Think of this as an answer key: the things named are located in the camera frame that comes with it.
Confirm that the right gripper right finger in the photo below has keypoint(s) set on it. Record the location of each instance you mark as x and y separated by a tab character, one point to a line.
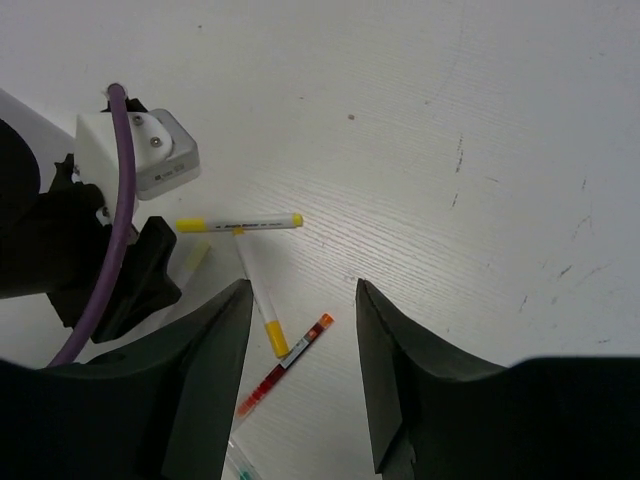
435	411

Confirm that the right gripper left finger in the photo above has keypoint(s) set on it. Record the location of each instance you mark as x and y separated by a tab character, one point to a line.
160	407

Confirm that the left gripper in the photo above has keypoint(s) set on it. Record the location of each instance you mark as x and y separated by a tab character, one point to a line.
54	241

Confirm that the white pen vertical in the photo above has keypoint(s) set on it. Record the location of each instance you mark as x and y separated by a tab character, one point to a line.
191	264

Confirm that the white pen orange tip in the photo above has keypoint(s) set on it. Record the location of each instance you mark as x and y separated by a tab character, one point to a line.
262	299

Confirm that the red pen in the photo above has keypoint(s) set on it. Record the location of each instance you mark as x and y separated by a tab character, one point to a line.
248	403

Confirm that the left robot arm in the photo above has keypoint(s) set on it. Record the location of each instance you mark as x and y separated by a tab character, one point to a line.
69	304

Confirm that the green ink pen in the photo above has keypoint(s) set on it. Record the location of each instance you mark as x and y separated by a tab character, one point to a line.
236	460

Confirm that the white pen yellow band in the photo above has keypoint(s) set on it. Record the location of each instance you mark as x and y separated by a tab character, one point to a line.
257	223

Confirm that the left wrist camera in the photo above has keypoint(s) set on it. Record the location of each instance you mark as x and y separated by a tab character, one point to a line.
166	155

